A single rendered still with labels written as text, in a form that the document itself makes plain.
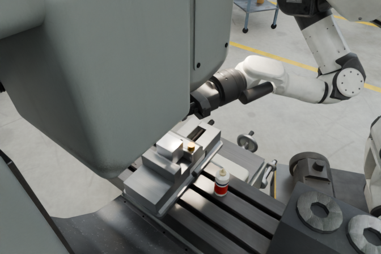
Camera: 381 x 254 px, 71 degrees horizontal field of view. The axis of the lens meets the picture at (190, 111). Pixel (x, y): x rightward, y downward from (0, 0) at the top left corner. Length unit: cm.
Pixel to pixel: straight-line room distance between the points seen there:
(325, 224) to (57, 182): 189
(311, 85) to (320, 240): 39
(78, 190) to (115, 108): 182
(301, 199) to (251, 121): 189
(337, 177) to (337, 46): 81
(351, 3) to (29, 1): 65
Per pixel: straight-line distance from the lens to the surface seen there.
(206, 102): 63
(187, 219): 81
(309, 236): 63
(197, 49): 45
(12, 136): 275
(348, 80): 83
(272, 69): 74
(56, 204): 211
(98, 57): 28
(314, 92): 81
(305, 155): 151
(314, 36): 85
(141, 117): 36
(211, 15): 46
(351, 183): 152
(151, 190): 79
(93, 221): 88
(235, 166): 106
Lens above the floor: 165
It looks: 41 degrees down
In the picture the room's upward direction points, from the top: straight up
